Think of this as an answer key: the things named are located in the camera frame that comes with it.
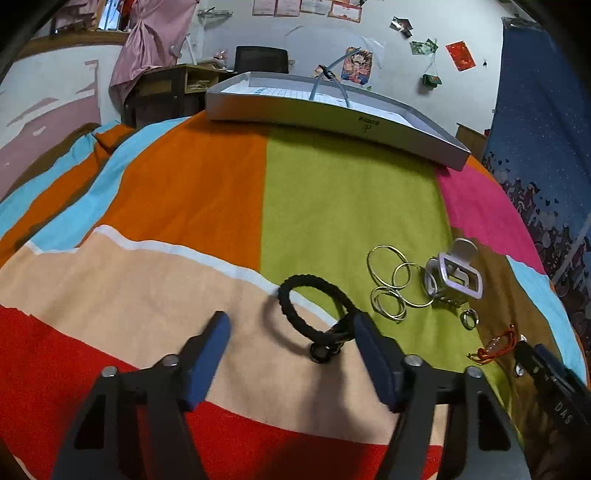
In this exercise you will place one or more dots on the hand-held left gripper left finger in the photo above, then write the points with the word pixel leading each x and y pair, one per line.
pixel 210 360

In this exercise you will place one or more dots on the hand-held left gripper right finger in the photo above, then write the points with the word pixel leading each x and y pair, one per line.
pixel 371 357

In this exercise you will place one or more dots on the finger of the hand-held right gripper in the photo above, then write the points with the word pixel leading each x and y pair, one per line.
pixel 556 371

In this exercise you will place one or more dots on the large silver hoop earring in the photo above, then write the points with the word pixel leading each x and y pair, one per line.
pixel 370 270
pixel 430 295

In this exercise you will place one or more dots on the silver hair claw clip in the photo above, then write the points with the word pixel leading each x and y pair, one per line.
pixel 455 279

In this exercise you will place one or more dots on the grey cardboard box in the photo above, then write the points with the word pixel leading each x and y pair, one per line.
pixel 295 110

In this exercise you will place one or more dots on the small silver hoop earring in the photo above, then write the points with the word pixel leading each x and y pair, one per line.
pixel 373 300
pixel 403 314

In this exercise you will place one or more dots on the colourful patchwork blanket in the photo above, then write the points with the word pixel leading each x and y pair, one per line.
pixel 184 207

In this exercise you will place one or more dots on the blue printed curtain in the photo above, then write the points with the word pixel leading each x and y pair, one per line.
pixel 540 138

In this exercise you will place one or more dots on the brown wooden box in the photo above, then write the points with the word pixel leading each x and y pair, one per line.
pixel 471 138

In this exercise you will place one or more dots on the wooden desk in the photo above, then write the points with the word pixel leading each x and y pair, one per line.
pixel 161 90

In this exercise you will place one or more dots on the light blue headband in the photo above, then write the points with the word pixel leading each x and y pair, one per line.
pixel 315 87

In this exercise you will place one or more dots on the green hanging ornament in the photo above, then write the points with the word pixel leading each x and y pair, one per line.
pixel 432 80

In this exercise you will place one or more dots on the black office chair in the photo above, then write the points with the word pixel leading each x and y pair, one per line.
pixel 261 59

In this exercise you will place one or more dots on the pink curtain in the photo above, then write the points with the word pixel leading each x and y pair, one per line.
pixel 147 46

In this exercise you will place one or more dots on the cartoon wall poster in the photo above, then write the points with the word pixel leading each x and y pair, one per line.
pixel 356 64

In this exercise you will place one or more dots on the red wall card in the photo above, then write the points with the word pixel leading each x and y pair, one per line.
pixel 461 55

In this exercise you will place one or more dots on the green wall photos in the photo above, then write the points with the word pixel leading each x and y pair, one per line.
pixel 424 46

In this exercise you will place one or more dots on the dark wall photos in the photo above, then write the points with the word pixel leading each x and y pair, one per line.
pixel 400 26

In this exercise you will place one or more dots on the row of wall certificates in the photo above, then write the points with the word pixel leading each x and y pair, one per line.
pixel 295 6

